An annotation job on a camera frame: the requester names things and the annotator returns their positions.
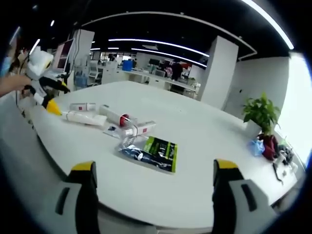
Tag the white pillar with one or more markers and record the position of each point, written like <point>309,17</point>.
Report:
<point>218,70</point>

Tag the green black sachet packet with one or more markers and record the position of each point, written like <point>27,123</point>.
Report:
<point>162,153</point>

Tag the white office chair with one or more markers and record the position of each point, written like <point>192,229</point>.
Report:
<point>93,72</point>

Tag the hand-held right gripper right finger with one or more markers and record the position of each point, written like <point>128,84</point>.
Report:
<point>231,197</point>

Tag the white skincare box red label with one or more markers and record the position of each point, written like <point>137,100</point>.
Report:
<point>145,127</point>

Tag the dark red cloth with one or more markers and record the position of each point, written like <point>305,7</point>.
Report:
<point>269,145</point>

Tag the dark blue clear packet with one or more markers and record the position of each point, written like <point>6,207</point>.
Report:
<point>136,152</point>

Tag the blue storage bin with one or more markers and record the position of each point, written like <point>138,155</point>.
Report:
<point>127,65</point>

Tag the green potted plant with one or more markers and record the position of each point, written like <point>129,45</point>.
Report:
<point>262,114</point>

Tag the blue plastic bag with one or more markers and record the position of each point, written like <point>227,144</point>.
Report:
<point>256,147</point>

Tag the blue water jug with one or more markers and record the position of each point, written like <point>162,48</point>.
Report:
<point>80,81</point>

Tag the white office desk row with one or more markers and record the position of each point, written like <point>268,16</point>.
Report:
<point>158,80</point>

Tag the white skincare bottle red cap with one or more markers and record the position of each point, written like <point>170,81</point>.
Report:
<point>114,115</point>

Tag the long white skincare tube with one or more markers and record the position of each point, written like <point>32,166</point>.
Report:
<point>81,117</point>

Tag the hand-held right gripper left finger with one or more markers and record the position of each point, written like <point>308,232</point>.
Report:
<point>80,195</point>

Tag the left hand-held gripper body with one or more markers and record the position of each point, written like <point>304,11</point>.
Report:
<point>39,70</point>

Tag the small clear blue sachet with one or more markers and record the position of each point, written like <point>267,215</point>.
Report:
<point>111,129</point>

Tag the person's left hand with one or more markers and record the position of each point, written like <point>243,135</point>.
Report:
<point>13,84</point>

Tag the clear skincare bottle red label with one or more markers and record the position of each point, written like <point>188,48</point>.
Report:
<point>130,126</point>

